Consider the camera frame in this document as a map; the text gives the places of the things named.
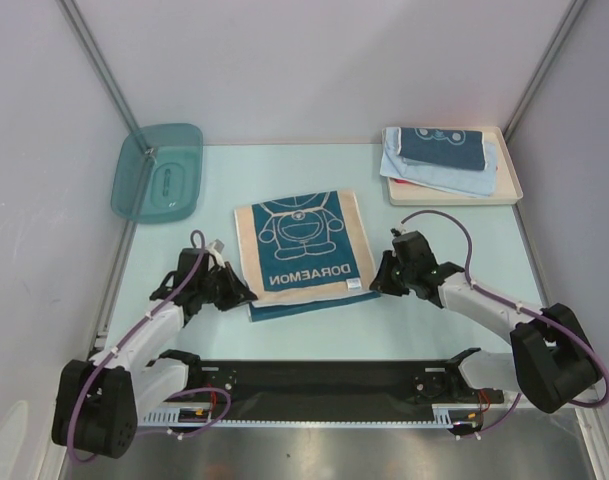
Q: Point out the corner aluminium post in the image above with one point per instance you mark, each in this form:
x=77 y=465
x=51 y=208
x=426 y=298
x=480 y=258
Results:
x=552 y=51
x=91 y=48

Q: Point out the dark blue cream-edged towel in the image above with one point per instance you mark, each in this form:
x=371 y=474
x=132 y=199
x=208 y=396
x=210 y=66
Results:
x=446 y=148

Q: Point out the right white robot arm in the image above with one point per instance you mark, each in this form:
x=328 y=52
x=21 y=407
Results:
x=550 y=363

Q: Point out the left corner aluminium post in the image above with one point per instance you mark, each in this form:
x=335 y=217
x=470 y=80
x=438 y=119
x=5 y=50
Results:
x=91 y=48

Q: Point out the light blue towel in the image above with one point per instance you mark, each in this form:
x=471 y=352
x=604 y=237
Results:
x=468 y=182

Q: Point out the white barcode label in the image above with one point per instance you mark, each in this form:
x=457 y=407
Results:
x=353 y=284

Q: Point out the teal plastic bin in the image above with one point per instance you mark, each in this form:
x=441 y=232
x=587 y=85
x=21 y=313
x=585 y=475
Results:
x=158 y=174

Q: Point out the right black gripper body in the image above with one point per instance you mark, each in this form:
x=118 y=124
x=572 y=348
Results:
x=395 y=273

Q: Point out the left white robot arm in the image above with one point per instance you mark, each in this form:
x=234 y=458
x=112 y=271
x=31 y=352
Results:
x=101 y=400

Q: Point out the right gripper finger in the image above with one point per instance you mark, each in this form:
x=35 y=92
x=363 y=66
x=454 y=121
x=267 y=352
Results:
x=388 y=288
x=386 y=268

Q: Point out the right corner aluminium post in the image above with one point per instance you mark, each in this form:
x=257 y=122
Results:
x=552 y=51

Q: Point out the white slotted cable duct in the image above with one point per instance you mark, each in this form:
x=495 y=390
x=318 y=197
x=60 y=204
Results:
x=310 y=415

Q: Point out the cream plastic tray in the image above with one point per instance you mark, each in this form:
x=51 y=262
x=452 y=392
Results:
x=507 y=191

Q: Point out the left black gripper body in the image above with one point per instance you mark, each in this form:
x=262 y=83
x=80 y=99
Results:
x=216 y=283

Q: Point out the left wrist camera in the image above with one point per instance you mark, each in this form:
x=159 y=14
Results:
x=215 y=249

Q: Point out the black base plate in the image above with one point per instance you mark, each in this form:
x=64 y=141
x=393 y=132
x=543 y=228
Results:
x=348 y=383

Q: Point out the teal cream cartoon towel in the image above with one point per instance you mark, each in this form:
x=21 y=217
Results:
x=297 y=252

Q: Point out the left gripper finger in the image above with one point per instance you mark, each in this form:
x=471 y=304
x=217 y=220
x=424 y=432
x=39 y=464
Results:
x=238 y=290
x=226 y=302

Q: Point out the pink folded towel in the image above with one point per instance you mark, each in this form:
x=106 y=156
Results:
x=402 y=181

